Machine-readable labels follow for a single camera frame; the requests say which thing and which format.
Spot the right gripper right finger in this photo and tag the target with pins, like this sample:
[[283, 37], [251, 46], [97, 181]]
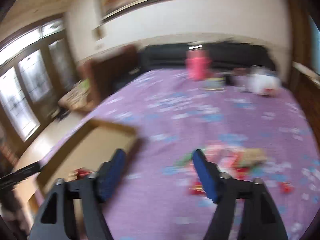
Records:
[[260, 217]]

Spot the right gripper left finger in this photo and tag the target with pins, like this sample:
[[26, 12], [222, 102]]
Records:
[[56, 217]]

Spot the small red candy packet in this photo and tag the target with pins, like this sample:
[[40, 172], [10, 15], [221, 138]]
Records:
[[286, 188]]

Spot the beige cracker packet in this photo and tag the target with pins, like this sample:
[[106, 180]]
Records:
[[251, 156]]

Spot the cardboard box tray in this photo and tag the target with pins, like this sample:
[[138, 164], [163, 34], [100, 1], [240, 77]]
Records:
[[92, 144]]

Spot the purple floral tablecloth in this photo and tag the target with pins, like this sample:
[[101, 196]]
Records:
[[175, 116]]

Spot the wooden glass door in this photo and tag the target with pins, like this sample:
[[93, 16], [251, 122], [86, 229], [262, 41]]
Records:
[[37, 69]]

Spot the white plastic jar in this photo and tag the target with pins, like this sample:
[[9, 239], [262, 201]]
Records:
[[262, 81]]

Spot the brown armchair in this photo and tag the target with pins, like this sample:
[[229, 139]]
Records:
[[98, 74]]

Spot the black sofa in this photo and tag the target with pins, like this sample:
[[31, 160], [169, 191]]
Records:
[[223, 55]]

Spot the pink sleeved thermos bottle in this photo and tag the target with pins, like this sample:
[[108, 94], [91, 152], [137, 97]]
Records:
[[197, 61]]

